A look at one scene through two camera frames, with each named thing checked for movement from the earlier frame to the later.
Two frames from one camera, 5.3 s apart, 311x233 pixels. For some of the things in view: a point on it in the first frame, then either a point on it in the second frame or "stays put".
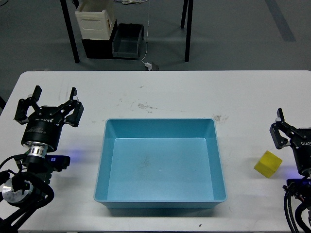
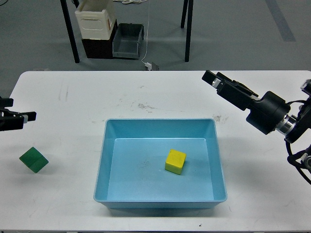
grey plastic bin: (126, 40) stays put
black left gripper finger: (21, 114) to (6, 102)
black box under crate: (97, 48) stays put
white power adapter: (148, 65) stays put
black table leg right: (190, 15) stays put
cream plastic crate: (96, 19) stays put
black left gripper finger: (74, 118) to (9, 120)
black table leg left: (71, 31) stays put
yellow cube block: (268, 164) to (175, 161)
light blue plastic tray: (160, 163) stays put
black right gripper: (302, 148) to (266, 114)
